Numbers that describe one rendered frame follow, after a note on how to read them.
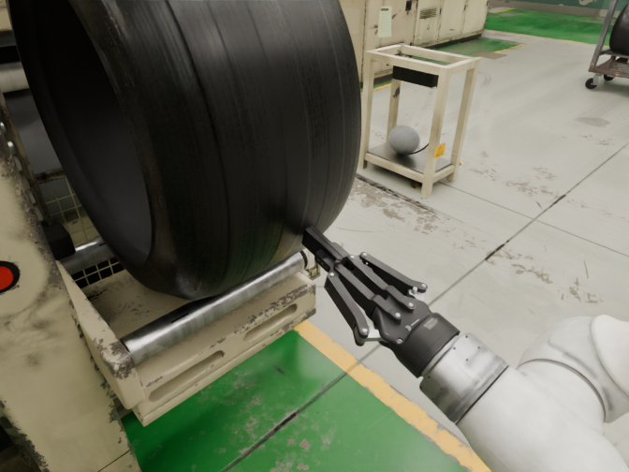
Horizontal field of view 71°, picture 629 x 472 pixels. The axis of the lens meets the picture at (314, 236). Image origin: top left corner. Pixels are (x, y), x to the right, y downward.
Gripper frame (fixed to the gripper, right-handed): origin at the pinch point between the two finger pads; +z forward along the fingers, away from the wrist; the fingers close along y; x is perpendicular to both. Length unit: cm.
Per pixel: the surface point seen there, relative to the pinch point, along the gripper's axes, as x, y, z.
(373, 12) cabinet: 102, -351, 273
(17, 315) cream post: 9.5, 34.1, 19.2
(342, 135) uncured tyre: -14.6, -3.6, 4.4
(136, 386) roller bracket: 17.0, 26.0, 5.5
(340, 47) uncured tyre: -23.3, -5.2, 9.0
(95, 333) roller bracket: 13.3, 27.3, 13.8
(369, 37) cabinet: 124, -348, 267
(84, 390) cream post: 27.3, 30.9, 14.7
